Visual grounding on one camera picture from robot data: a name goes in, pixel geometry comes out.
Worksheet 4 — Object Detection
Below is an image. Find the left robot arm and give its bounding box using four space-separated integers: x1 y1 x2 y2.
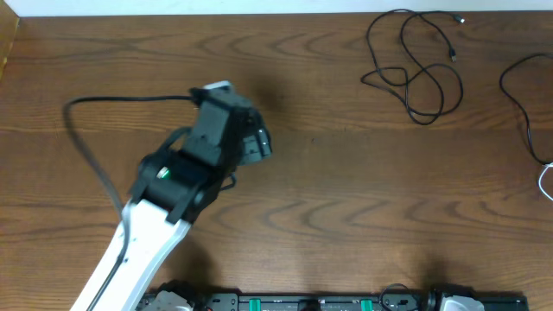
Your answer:
63 81 272 310

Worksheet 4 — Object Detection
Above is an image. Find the left camera black cable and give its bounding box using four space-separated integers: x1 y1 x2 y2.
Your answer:
62 95 200 311

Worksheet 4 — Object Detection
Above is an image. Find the short black usb cable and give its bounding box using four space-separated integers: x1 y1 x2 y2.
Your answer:
359 9 466 127

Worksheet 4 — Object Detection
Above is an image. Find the long black usb cable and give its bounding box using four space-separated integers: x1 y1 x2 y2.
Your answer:
499 52 553 166

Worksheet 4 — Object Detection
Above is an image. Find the white usb cable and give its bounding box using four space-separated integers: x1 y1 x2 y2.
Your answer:
537 162 553 202

